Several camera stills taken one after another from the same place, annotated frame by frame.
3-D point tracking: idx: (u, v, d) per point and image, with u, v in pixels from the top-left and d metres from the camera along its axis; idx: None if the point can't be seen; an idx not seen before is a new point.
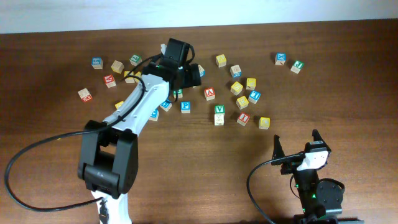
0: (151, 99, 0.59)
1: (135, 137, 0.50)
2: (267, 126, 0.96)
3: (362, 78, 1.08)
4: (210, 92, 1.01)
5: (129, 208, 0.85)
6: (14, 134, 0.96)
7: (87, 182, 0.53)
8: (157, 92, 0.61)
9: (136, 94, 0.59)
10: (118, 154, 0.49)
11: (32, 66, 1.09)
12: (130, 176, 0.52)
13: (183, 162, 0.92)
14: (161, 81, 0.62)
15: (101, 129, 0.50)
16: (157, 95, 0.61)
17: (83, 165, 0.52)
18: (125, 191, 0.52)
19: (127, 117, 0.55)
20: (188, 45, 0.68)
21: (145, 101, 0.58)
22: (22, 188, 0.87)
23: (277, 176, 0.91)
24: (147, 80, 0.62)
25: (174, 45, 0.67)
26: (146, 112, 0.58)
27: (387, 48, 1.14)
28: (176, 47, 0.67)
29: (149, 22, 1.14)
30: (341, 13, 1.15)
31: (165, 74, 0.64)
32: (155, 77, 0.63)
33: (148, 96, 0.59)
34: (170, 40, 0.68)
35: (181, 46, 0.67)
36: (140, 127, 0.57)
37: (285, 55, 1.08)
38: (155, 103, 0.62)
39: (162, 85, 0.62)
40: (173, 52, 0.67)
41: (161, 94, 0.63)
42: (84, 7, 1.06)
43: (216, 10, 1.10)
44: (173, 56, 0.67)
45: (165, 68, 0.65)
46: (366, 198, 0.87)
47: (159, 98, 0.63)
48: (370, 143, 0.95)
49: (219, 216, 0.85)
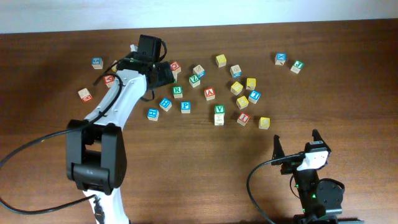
0: (130, 92, 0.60)
1: (119, 130, 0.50)
2: (267, 126, 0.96)
3: (363, 78, 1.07)
4: (210, 92, 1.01)
5: (130, 208, 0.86)
6: (15, 134, 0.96)
7: (77, 182, 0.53)
8: (136, 84, 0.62)
9: (115, 88, 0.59)
10: (105, 149, 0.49)
11: (33, 66, 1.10)
12: (120, 170, 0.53)
13: (183, 162, 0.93)
14: (138, 74, 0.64)
15: (84, 126, 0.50)
16: (136, 88, 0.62)
17: (71, 165, 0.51)
18: (117, 185, 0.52)
19: (108, 112, 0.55)
20: (159, 40, 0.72)
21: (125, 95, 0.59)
22: (23, 188, 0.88)
23: (276, 176, 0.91)
24: (124, 74, 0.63)
25: (145, 41, 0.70)
26: (127, 106, 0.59)
27: (388, 47, 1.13)
28: (148, 42, 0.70)
29: (149, 22, 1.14)
30: (342, 12, 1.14)
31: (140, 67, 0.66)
32: (130, 71, 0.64)
33: (127, 89, 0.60)
34: (140, 37, 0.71)
35: (153, 42, 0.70)
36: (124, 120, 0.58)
37: (285, 54, 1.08)
38: (135, 96, 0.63)
39: (139, 77, 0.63)
40: (146, 47, 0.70)
41: (140, 86, 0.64)
42: (84, 7, 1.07)
43: (216, 10, 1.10)
44: (146, 51, 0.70)
45: (138, 62, 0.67)
46: (367, 198, 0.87)
47: (138, 90, 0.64)
48: (372, 144, 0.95)
49: (219, 216, 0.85)
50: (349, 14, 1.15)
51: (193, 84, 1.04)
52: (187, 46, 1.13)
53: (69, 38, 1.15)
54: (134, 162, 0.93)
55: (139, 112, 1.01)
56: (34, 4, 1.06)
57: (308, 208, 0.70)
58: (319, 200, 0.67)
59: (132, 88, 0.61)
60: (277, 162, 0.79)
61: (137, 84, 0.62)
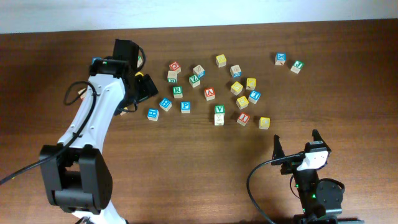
0: (106, 102, 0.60)
1: (96, 152, 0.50)
2: (267, 126, 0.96)
3: (362, 78, 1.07)
4: (210, 92, 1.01)
5: (129, 208, 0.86)
6: (14, 134, 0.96)
7: (62, 206, 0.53)
8: (111, 93, 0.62)
9: (88, 102, 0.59)
10: (84, 173, 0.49)
11: (33, 66, 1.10)
12: (104, 188, 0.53)
13: (183, 162, 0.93)
14: (112, 79, 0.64)
15: (59, 152, 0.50)
16: (111, 96, 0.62)
17: (51, 192, 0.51)
18: (103, 205, 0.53)
19: (83, 130, 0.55)
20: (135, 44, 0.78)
21: (99, 109, 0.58)
22: (23, 188, 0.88)
23: (276, 176, 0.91)
24: (97, 82, 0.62)
25: (122, 45, 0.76)
26: (103, 119, 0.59)
27: (389, 46, 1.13)
28: (125, 45, 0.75)
29: (149, 22, 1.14)
30: (342, 12, 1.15)
31: (118, 65, 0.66)
32: (104, 76, 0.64)
33: (102, 101, 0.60)
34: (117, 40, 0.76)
35: (130, 45, 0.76)
36: (102, 135, 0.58)
37: (285, 54, 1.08)
38: (112, 104, 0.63)
39: (114, 84, 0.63)
40: (124, 50, 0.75)
41: (117, 93, 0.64)
42: (84, 7, 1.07)
43: (216, 10, 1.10)
44: (122, 53, 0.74)
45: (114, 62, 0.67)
46: (367, 198, 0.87)
47: (115, 98, 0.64)
48: (371, 143, 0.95)
49: (219, 216, 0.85)
50: (349, 14, 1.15)
51: (193, 84, 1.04)
52: (187, 46, 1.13)
53: (69, 38, 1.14)
54: (134, 162, 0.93)
55: (139, 112, 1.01)
56: (35, 4, 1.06)
57: (308, 208, 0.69)
58: (319, 200, 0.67)
59: (107, 98, 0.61)
60: (277, 162, 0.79)
61: (112, 92, 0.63)
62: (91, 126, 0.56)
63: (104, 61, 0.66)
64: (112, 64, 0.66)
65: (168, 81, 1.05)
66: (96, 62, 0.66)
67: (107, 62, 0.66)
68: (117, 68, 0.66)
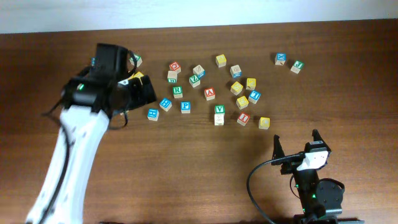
0: (81, 156, 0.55)
1: None
2: (267, 126, 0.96)
3: (362, 78, 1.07)
4: (210, 92, 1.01)
5: (129, 208, 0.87)
6: (13, 134, 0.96)
7: None
8: (88, 138, 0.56)
9: (62, 152, 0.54)
10: None
11: (33, 66, 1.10)
12: None
13: (183, 162, 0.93)
14: (89, 116, 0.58)
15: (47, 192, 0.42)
16: (89, 141, 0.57)
17: None
18: None
19: (55, 206, 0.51)
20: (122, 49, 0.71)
21: (75, 163, 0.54)
22: (22, 188, 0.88)
23: (277, 176, 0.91)
24: (74, 121, 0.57)
25: (106, 51, 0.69)
26: (79, 177, 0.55)
27: (389, 47, 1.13)
28: (110, 52, 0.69)
29: (149, 22, 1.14)
30: (343, 12, 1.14)
31: (96, 91, 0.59)
32: (81, 109, 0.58)
33: (77, 150, 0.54)
34: (100, 46, 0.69)
35: (116, 52, 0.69)
36: (78, 193, 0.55)
37: (285, 55, 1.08)
38: (91, 146, 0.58)
39: (91, 123, 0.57)
40: (106, 61, 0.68)
41: (97, 130, 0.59)
42: (84, 7, 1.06)
43: (216, 10, 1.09)
44: (106, 65, 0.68)
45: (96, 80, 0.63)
46: (367, 198, 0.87)
47: (94, 137, 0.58)
48: (371, 143, 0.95)
49: (219, 216, 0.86)
50: (349, 14, 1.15)
51: (193, 84, 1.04)
52: (187, 46, 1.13)
53: (69, 38, 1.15)
54: (134, 162, 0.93)
55: (139, 112, 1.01)
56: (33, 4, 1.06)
57: (308, 208, 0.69)
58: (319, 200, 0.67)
59: (83, 145, 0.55)
60: (277, 162, 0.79)
61: (90, 135, 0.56)
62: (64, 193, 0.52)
63: (80, 87, 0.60)
64: (88, 90, 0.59)
65: (168, 81, 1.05)
66: (69, 88, 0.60)
67: (83, 88, 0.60)
68: (94, 94, 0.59)
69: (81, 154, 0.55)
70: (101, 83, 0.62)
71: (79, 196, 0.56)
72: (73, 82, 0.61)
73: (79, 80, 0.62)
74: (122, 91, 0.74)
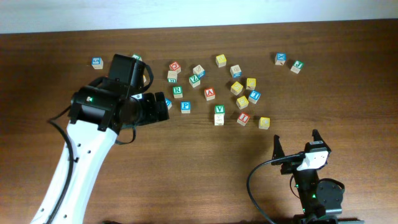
0: (84, 173, 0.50)
1: None
2: (267, 126, 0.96)
3: (362, 78, 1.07)
4: (210, 92, 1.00)
5: (129, 208, 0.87)
6: (13, 134, 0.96)
7: None
8: (94, 154, 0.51)
9: (64, 167, 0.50)
10: None
11: (33, 67, 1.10)
12: None
13: (183, 162, 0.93)
14: (96, 132, 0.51)
15: None
16: (95, 156, 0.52)
17: None
18: None
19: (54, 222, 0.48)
20: (140, 64, 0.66)
21: (77, 182, 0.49)
22: (22, 188, 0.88)
23: (277, 176, 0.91)
24: (80, 134, 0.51)
25: (121, 64, 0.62)
26: (82, 193, 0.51)
27: (389, 47, 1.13)
28: (125, 65, 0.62)
29: (149, 22, 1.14)
30: (344, 12, 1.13)
31: (106, 104, 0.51)
32: (89, 124, 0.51)
33: (80, 169, 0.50)
34: (115, 58, 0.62)
35: (132, 66, 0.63)
36: (79, 208, 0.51)
37: (285, 55, 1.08)
38: (96, 162, 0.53)
39: (96, 140, 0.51)
40: (121, 73, 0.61)
41: (104, 147, 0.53)
42: (83, 7, 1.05)
43: (216, 10, 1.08)
44: (120, 78, 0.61)
45: (104, 93, 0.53)
46: (367, 198, 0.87)
47: (100, 154, 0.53)
48: (371, 143, 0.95)
49: (219, 216, 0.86)
50: (350, 14, 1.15)
51: (193, 84, 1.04)
52: (187, 46, 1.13)
53: (69, 38, 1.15)
54: (134, 162, 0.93)
55: None
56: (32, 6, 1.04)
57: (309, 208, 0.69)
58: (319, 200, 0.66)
59: (86, 163, 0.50)
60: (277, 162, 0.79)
61: (95, 152, 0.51)
62: (63, 212, 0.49)
63: (89, 98, 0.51)
64: (99, 102, 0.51)
65: (168, 81, 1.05)
66: (78, 97, 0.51)
67: (92, 99, 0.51)
68: (105, 108, 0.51)
69: (84, 173, 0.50)
70: (113, 95, 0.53)
71: (81, 214, 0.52)
72: (83, 91, 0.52)
73: (90, 89, 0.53)
74: (134, 104, 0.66)
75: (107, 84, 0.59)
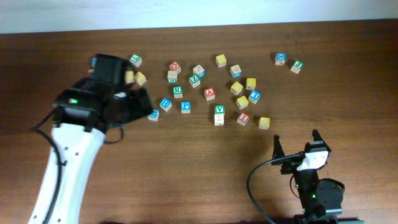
0: (72, 175, 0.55)
1: None
2: (267, 126, 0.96)
3: (362, 78, 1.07)
4: (210, 92, 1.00)
5: (129, 208, 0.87)
6: (13, 134, 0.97)
7: None
8: (81, 155, 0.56)
9: (53, 172, 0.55)
10: None
11: (33, 67, 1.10)
12: None
13: (183, 162, 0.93)
14: (82, 133, 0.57)
15: None
16: (83, 157, 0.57)
17: None
18: None
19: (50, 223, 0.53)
20: (125, 61, 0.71)
21: (67, 184, 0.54)
22: (22, 188, 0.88)
23: (276, 176, 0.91)
24: (65, 138, 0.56)
25: (105, 64, 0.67)
26: (74, 194, 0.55)
27: (389, 47, 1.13)
28: (110, 65, 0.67)
29: (149, 23, 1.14)
30: (344, 12, 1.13)
31: (89, 106, 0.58)
32: (74, 126, 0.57)
33: (69, 172, 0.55)
34: (99, 57, 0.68)
35: (118, 64, 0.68)
36: (74, 208, 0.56)
37: (285, 55, 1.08)
38: (86, 163, 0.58)
39: (81, 143, 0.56)
40: (105, 73, 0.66)
41: (89, 148, 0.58)
42: (84, 7, 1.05)
43: (216, 10, 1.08)
44: (104, 76, 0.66)
45: (88, 94, 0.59)
46: (366, 198, 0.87)
47: (88, 155, 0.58)
48: (371, 143, 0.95)
49: (219, 215, 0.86)
50: (350, 14, 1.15)
51: (193, 84, 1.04)
52: (186, 46, 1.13)
53: (69, 38, 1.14)
54: (134, 162, 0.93)
55: None
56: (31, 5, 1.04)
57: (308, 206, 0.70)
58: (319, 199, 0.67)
59: (74, 166, 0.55)
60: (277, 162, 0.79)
61: (81, 154, 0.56)
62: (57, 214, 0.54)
63: (73, 100, 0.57)
64: (83, 104, 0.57)
65: (168, 81, 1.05)
66: (63, 100, 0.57)
67: (76, 102, 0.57)
68: (89, 109, 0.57)
69: (73, 175, 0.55)
70: (96, 96, 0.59)
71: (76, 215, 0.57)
72: (68, 94, 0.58)
73: (73, 92, 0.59)
74: (121, 102, 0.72)
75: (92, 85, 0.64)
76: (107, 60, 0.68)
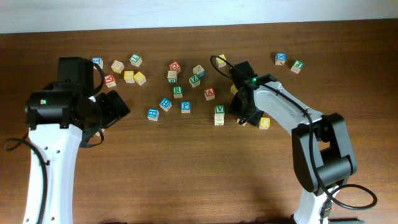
0: (58, 172, 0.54)
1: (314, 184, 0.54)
2: (267, 126, 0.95)
3: (362, 78, 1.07)
4: (210, 92, 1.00)
5: (129, 208, 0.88)
6: (16, 134, 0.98)
7: None
8: (64, 151, 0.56)
9: (37, 175, 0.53)
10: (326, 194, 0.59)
11: (34, 67, 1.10)
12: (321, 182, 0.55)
13: (183, 161, 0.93)
14: (59, 130, 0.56)
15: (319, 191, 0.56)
16: (65, 153, 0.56)
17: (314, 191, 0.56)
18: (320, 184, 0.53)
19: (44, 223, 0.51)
20: (90, 61, 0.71)
21: (54, 182, 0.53)
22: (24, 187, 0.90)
23: (277, 176, 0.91)
24: (45, 139, 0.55)
25: (68, 65, 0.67)
26: (63, 191, 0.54)
27: (389, 46, 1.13)
28: (73, 66, 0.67)
29: (148, 22, 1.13)
30: (345, 12, 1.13)
31: (61, 102, 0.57)
32: (50, 125, 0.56)
33: (54, 170, 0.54)
34: (60, 60, 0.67)
35: (81, 64, 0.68)
36: (66, 204, 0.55)
37: (285, 54, 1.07)
38: (69, 160, 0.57)
39: (61, 139, 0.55)
40: (71, 74, 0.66)
41: (70, 145, 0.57)
42: (83, 7, 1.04)
43: (216, 9, 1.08)
44: (70, 78, 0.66)
45: (58, 92, 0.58)
46: (365, 198, 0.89)
47: (70, 152, 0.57)
48: (371, 143, 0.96)
49: (219, 215, 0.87)
50: (351, 14, 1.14)
51: (193, 84, 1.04)
52: (186, 46, 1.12)
53: (69, 38, 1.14)
54: (134, 161, 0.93)
55: (140, 112, 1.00)
56: (30, 5, 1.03)
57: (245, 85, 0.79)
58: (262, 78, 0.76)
59: (58, 163, 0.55)
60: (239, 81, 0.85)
61: (64, 150, 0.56)
62: (50, 214, 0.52)
63: (43, 101, 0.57)
64: (52, 102, 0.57)
65: (168, 81, 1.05)
66: (32, 102, 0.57)
67: (46, 101, 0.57)
68: (61, 106, 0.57)
69: (59, 173, 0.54)
70: (65, 93, 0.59)
71: (69, 213, 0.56)
72: (35, 96, 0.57)
73: (41, 93, 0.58)
74: (94, 106, 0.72)
75: (60, 88, 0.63)
76: (69, 60, 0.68)
